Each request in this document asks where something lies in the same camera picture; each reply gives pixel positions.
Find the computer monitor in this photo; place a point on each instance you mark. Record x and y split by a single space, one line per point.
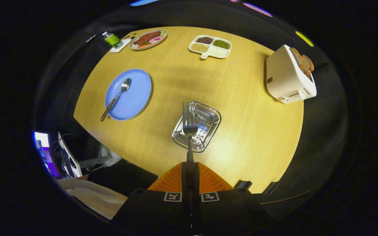
46 154

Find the blue plate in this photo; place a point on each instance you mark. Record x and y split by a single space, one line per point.
136 95

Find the white plate of food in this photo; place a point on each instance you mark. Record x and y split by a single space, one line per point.
148 38

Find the metal fork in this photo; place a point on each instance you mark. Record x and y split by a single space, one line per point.
189 131

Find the brown bread slice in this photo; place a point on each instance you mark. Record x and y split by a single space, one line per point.
298 59
309 63

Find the metal mesh basket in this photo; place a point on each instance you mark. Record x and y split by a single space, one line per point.
208 121

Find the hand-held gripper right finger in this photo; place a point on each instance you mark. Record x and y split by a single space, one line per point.
196 180

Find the white square coaster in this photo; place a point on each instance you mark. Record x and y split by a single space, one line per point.
125 45

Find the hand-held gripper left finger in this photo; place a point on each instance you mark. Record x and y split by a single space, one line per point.
184 180

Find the person's white clothing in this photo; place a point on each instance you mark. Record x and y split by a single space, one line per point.
97 196

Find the white toaster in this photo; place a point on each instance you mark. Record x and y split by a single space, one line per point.
284 75

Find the white device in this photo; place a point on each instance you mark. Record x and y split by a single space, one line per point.
72 162

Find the metal spoon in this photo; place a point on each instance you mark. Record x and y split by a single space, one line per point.
125 85

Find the divided white bean dish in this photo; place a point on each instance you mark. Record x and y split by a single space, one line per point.
220 51

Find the green drink bottle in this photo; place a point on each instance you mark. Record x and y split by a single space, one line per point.
113 40

